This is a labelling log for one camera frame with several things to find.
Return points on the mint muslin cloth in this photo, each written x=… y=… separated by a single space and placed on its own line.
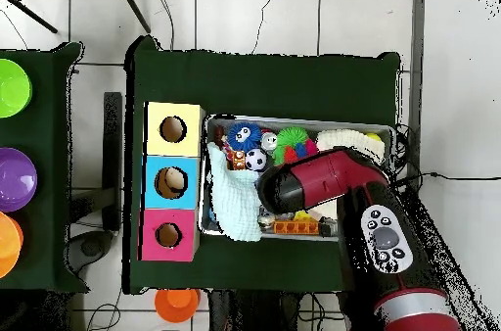
x=235 y=198

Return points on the cream muslin cloth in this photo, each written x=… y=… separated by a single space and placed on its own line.
x=344 y=137

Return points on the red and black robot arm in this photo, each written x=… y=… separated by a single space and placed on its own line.
x=321 y=178

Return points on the wooden box with three holes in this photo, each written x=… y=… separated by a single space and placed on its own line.
x=152 y=229

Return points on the black and white soccer ball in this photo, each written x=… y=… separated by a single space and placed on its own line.
x=256 y=159

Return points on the blue spiky ball with eyes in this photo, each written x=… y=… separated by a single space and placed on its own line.
x=252 y=139

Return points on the green spiky rubber ball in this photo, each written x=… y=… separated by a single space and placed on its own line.
x=291 y=137

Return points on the dark green tablecloth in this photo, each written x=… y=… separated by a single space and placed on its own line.
x=254 y=84
x=51 y=131

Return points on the long orange toy block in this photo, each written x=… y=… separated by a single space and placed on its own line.
x=297 y=228

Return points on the large yellow ball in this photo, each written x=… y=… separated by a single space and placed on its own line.
x=373 y=137

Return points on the orange plastic cup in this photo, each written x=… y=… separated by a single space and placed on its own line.
x=176 y=305

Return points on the grey round stand base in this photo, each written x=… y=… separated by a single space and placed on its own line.
x=92 y=246

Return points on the black stand legs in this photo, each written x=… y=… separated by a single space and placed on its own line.
x=133 y=8

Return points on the purple plastic bowl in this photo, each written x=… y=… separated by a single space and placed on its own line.
x=15 y=180

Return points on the green plastic bowl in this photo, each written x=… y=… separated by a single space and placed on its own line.
x=13 y=88

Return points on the orange plastic bowl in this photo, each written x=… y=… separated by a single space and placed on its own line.
x=8 y=245

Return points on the black floor post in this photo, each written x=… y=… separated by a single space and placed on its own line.
x=112 y=151

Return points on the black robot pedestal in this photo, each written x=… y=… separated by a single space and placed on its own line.
x=254 y=313

